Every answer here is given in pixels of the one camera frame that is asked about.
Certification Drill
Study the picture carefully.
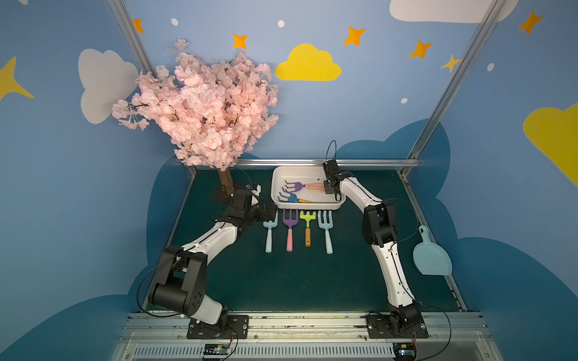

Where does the left control board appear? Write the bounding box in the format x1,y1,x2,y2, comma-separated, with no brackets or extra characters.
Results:
203,344,233,359

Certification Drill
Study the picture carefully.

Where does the pink cherry blossom tree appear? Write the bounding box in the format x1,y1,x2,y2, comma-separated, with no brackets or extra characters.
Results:
111,39,278,198

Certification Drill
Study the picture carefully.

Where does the light blue dustpan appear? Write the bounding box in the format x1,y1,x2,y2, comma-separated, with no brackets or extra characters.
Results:
412,225,453,276

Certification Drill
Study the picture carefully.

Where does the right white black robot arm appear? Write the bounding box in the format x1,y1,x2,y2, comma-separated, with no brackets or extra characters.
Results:
322,159,423,333

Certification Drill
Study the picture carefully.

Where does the light blue fork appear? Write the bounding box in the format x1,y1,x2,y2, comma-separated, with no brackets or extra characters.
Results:
263,212,278,254
317,210,334,255

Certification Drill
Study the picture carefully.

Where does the right control board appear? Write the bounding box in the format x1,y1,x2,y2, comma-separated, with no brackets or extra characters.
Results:
393,343,417,361

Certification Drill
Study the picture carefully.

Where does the white plastic storage box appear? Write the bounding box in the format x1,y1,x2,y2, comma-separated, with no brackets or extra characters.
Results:
271,166,347,211

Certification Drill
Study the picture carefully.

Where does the blue rake, orange handle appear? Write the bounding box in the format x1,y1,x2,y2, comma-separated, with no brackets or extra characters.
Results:
276,192,312,204

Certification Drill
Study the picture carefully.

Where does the lime fork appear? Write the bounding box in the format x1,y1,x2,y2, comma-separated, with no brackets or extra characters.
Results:
300,211,317,248

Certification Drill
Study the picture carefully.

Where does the aluminium frame back bar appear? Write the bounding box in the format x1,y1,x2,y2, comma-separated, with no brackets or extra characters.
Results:
235,159,419,168

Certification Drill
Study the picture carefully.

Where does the purple fork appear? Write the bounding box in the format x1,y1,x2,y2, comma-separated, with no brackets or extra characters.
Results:
282,209,299,252

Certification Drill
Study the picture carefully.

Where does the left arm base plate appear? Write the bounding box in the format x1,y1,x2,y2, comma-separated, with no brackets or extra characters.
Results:
186,314,249,339

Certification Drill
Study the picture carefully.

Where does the aluminium rail front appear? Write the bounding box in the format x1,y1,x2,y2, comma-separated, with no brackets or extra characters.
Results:
112,311,502,360

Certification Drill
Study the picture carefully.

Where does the control board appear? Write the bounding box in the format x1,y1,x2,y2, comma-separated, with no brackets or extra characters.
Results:
393,343,417,361
203,344,233,359

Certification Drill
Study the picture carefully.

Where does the purple rake, pink handle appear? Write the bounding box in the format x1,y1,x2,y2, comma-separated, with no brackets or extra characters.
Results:
282,181,325,193

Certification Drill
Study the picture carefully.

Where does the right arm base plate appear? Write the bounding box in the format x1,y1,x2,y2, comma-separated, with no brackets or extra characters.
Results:
365,312,430,339

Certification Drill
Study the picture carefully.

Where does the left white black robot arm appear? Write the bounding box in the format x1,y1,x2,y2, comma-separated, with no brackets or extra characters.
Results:
148,190,278,332

